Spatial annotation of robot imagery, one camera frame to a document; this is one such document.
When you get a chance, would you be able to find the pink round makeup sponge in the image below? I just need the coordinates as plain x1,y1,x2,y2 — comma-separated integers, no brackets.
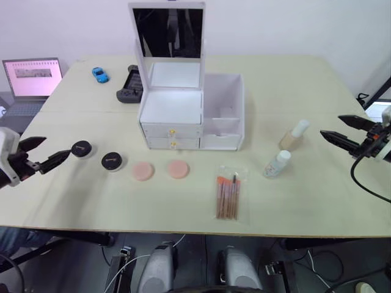
131,161,156,182
166,159,191,181

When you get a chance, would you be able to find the black metal stand pole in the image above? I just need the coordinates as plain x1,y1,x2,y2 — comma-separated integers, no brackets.
362,59,391,107

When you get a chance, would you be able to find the orange brush set clear bag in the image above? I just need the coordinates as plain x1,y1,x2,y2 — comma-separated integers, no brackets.
211,165,250,224

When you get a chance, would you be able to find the laptop with white screen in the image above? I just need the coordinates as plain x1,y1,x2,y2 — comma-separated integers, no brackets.
364,98,391,121

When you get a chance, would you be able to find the beige foundation bottle white cap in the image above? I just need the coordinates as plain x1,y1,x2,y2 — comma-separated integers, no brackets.
278,119,311,152

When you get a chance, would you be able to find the blue toy car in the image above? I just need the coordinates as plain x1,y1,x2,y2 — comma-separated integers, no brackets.
91,67,111,84

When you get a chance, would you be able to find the black metal floor bracket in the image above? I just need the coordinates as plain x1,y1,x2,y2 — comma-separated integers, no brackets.
108,245,137,293
263,261,296,293

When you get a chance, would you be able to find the white floor cable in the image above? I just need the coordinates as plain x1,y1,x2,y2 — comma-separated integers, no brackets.
117,234,188,293

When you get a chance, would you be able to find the white organizer with mirror lid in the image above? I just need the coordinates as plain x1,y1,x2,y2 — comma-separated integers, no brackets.
127,1,246,152

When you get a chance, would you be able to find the blue jeans leg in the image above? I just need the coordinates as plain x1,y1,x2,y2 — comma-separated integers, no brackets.
0,227,38,258

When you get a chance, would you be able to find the light-coloured shoe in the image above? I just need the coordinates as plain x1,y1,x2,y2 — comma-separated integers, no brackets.
355,282,381,293

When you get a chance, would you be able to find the grey laptop with pink screen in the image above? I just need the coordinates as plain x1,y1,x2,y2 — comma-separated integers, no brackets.
2,57,64,118

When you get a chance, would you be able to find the grey rounded robot foot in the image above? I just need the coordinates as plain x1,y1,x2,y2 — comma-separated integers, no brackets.
217,245,264,291
141,241,178,293

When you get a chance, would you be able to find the black handheld game controller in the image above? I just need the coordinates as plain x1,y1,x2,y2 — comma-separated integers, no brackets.
115,64,144,105

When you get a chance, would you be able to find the white organizer drawer gold knob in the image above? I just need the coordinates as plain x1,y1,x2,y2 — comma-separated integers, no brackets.
140,123,202,139
145,137,202,151

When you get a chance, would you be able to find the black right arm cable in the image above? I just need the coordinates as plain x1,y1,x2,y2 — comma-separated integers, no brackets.
350,152,391,203

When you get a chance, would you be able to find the clear bottle white cap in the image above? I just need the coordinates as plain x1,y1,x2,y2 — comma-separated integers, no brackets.
263,150,292,180

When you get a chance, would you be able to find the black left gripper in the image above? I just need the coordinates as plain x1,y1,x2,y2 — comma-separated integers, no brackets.
7,136,73,181

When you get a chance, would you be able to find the black round compact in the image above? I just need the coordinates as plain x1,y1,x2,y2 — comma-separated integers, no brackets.
70,140,94,160
101,151,124,173

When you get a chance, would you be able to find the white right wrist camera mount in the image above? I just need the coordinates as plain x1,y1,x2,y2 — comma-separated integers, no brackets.
377,106,391,163

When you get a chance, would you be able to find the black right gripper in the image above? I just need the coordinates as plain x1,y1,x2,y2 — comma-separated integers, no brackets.
320,114,388,159

